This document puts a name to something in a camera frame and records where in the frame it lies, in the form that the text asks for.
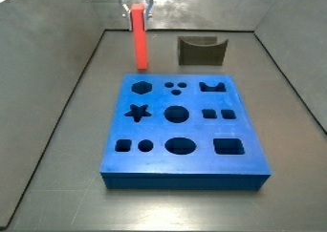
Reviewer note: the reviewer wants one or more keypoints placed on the red rectangular block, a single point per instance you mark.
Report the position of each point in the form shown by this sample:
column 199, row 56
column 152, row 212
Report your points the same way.
column 140, row 36

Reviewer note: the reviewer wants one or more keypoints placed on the black curved object holder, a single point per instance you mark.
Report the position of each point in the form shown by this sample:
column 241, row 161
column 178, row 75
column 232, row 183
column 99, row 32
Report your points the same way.
column 201, row 50

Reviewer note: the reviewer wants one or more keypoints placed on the blue shape sorting board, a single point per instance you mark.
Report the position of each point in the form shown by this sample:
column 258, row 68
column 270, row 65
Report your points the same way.
column 183, row 136

